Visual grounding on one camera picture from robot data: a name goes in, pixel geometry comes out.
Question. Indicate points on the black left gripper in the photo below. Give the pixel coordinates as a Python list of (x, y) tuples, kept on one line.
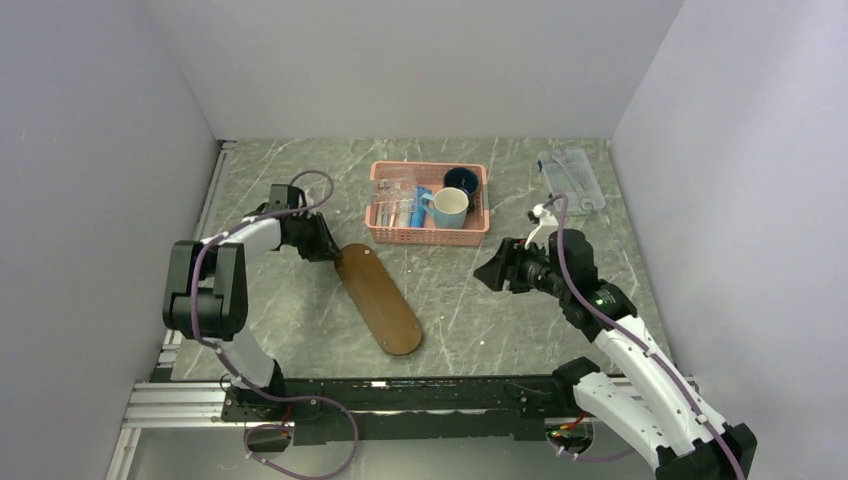
[(324, 249)]

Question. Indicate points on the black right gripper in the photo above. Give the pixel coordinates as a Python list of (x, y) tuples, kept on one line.
[(494, 272)]

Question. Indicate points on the light blue mug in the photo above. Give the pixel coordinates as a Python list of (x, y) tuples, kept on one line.
[(448, 207)]

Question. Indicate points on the pink plastic basket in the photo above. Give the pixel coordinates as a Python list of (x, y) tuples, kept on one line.
[(430, 175)]

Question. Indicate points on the brown wooden oval tray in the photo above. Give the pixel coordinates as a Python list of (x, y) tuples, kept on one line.
[(383, 307)]

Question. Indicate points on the clear acrylic holder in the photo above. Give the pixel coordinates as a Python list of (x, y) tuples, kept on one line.
[(394, 195)]

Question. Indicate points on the dark blue mug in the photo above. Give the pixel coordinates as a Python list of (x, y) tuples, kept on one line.
[(463, 179)]

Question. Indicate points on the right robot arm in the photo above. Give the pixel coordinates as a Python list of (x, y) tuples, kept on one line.
[(671, 426)]

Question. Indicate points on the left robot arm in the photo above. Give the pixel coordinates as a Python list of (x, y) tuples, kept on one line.
[(206, 291)]

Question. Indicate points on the blue toothpaste tube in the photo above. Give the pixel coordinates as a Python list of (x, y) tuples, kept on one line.
[(418, 213)]

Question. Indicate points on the clear plastic storage box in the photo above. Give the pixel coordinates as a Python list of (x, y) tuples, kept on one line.
[(568, 171)]

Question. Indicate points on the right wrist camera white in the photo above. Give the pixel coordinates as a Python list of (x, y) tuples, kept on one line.
[(545, 223)]

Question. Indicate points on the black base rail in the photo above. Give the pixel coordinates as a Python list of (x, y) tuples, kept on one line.
[(523, 408)]

